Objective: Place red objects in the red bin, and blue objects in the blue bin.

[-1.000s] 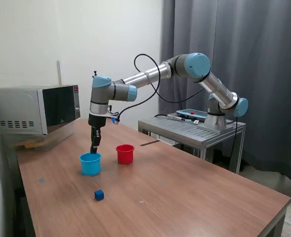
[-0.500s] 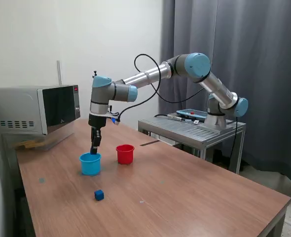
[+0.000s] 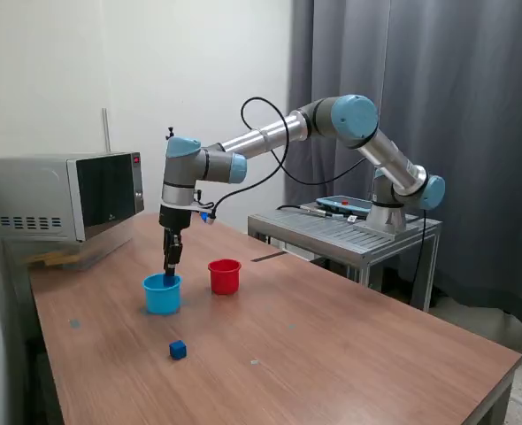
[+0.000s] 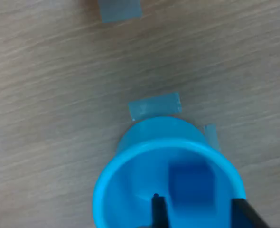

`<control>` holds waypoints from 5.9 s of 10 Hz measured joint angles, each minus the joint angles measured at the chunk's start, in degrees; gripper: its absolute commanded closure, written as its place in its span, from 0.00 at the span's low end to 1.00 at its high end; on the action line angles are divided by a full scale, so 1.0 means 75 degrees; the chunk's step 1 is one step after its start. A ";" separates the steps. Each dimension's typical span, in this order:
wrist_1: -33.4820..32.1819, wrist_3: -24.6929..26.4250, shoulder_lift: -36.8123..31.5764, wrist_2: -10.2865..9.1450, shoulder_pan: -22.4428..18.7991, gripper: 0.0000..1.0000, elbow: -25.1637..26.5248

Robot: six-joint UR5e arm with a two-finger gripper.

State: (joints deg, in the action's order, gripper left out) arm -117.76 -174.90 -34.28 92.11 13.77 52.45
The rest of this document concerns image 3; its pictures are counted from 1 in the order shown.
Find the wooden block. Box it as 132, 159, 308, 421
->
24, 250, 81, 269

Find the blue plastic cup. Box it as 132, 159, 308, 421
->
142, 272, 184, 316

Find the red plastic cup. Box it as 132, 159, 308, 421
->
207, 259, 242, 297

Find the black power cable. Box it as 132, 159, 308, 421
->
411, 206, 426, 306

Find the grey table frame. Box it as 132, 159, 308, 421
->
464, 356, 522, 425

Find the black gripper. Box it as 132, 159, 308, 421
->
157, 205, 192, 278

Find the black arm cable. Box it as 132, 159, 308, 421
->
193, 97, 371, 220

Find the silver microwave oven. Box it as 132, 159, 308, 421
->
0, 151, 146, 243

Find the grey curtain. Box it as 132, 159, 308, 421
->
285, 0, 522, 336

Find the blue teach pendant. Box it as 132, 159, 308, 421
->
316, 194, 373, 214

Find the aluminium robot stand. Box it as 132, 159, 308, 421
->
247, 204, 443, 313

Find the white wall rod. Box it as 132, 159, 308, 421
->
101, 107, 111, 154

